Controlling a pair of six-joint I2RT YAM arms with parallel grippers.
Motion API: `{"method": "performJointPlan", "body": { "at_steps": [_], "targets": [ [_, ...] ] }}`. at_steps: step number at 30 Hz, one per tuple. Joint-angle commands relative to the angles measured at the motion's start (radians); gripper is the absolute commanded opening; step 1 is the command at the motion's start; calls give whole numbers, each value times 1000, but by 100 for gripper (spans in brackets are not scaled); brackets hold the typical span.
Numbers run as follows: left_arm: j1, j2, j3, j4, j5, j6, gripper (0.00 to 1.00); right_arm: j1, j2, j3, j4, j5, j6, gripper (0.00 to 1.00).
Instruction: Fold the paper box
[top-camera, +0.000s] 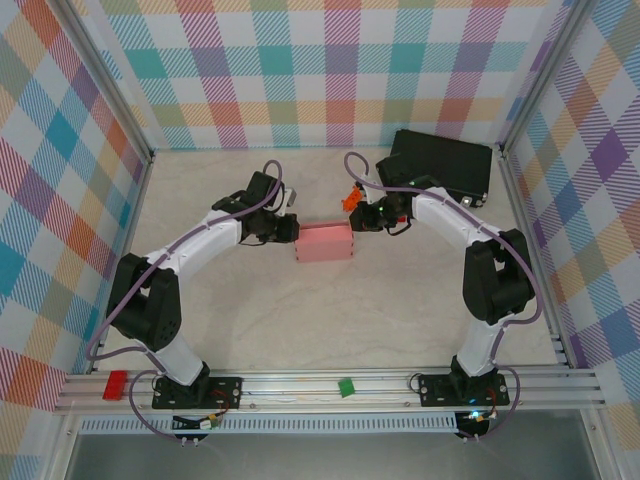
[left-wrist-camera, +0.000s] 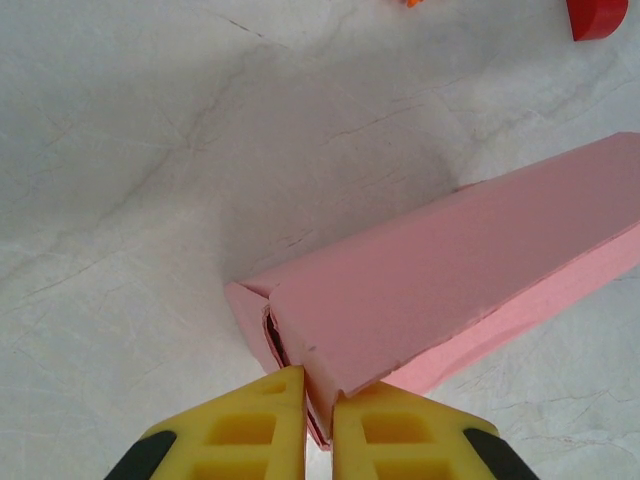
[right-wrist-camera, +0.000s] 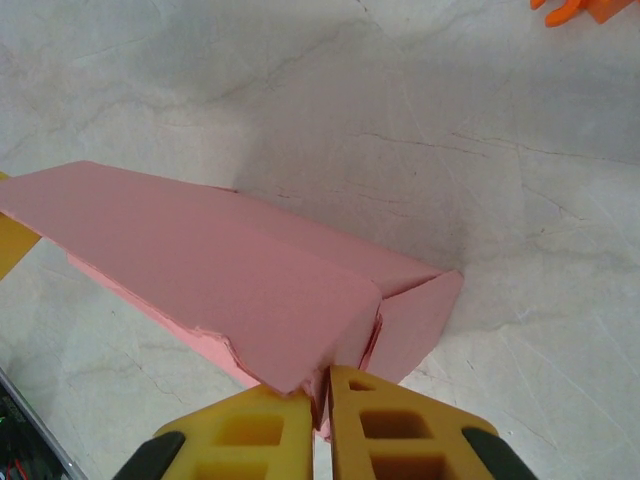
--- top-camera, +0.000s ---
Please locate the pink paper box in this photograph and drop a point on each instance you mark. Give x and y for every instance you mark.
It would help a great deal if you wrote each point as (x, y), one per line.
(325, 245)

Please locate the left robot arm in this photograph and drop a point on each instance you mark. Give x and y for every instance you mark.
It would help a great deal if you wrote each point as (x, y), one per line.
(150, 310)

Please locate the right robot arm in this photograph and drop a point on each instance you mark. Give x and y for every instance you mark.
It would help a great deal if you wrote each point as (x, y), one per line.
(495, 285)

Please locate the orange plastic toy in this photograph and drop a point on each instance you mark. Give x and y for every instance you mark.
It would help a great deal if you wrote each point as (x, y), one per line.
(351, 197)

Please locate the black carrying case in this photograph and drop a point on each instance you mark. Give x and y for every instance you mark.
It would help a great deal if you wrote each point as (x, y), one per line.
(450, 160)

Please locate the green block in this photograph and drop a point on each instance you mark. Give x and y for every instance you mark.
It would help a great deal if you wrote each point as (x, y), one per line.
(345, 388)

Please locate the flat red brick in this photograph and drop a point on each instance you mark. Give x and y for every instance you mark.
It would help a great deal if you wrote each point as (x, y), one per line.
(115, 385)

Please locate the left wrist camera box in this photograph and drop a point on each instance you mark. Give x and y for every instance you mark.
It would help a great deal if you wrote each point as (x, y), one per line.
(289, 196)

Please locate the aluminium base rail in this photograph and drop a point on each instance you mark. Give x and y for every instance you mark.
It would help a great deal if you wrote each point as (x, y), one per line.
(300, 390)

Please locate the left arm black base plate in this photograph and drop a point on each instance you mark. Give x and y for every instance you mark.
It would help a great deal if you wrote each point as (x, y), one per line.
(225, 392)

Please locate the aluminium frame post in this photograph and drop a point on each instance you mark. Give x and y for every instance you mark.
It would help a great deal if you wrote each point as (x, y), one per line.
(545, 75)
(107, 82)

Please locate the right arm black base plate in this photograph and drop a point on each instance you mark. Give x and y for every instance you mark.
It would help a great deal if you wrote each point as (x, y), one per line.
(435, 391)

